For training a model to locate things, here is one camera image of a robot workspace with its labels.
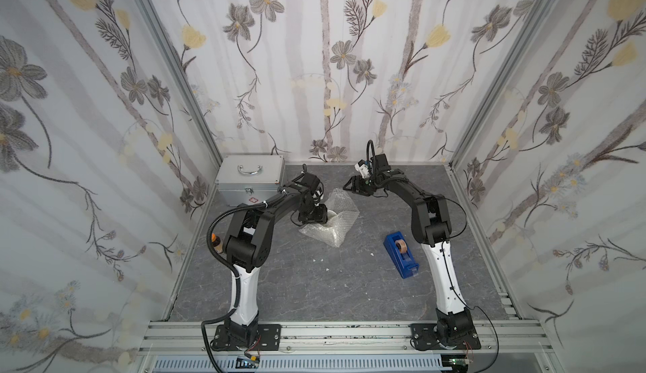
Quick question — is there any clear bubble wrap sheet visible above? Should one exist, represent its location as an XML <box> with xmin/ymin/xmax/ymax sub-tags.
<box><xmin>299</xmin><ymin>188</ymin><xmax>360</xmax><ymax>248</ymax></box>

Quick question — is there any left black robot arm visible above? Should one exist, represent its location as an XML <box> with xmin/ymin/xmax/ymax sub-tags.
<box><xmin>223</xmin><ymin>171</ymin><xmax>327</xmax><ymax>337</ymax></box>

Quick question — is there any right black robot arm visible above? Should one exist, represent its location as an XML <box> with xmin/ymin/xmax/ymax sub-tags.
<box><xmin>343</xmin><ymin>154</ymin><xmax>475</xmax><ymax>349</ymax></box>

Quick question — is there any blue tape dispenser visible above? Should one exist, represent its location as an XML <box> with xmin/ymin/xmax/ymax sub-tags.
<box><xmin>384</xmin><ymin>232</ymin><xmax>419</xmax><ymax>279</ymax></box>

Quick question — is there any silver metal case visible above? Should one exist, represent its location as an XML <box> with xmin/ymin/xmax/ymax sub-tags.
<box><xmin>215</xmin><ymin>154</ymin><xmax>285</xmax><ymax>207</ymax></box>

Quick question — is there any orange capped small bottle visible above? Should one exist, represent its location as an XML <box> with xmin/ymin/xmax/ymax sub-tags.
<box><xmin>211</xmin><ymin>233</ymin><xmax>223</xmax><ymax>254</ymax></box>

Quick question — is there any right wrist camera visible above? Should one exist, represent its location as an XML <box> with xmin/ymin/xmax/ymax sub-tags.
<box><xmin>354</xmin><ymin>159</ymin><xmax>371</xmax><ymax>180</ymax></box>

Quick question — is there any black corrugated cable hose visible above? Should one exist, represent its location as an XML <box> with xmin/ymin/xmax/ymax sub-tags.
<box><xmin>200</xmin><ymin>198</ymin><xmax>284</xmax><ymax>373</ymax></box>

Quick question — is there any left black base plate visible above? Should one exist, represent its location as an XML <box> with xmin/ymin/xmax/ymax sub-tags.
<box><xmin>210</xmin><ymin>324</ymin><xmax>282</xmax><ymax>351</ymax></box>

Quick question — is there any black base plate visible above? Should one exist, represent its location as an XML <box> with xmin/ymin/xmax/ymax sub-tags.
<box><xmin>210</xmin><ymin>324</ymin><xmax>282</xmax><ymax>351</ymax></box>
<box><xmin>410</xmin><ymin>323</ymin><xmax>482</xmax><ymax>351</ymax></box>

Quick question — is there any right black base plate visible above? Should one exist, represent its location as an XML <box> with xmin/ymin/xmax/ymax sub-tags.
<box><xmin>410</xmin><ymin>323</ymin><xmax>482</xmax><ymax>351</ymax></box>

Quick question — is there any aluminium front rail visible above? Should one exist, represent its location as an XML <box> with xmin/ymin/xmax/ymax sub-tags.
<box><xmin>138</xmin><ymin>321</ymin><xmax>551</xmax><ymax>373</ymax></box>

